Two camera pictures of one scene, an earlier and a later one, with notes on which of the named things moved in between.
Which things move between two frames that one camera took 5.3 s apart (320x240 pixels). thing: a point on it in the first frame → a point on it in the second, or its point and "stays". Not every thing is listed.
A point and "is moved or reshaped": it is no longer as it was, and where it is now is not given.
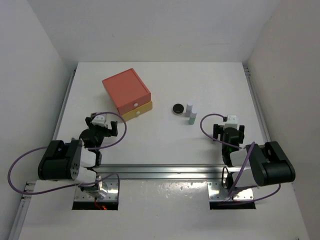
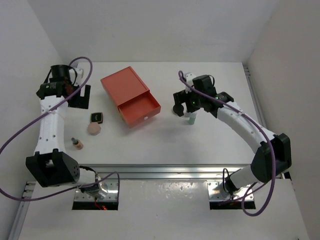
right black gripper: x=218 y=129 → x=181 y=97
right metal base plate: x=216 y=191 stays
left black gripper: x=108 y=132 → x=80 y=102
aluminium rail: x=170 y=172 stays
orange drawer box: x=127 y=90 is moved or reshaped
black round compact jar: x=178 y=109 stays
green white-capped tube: x=192 y=116 stays
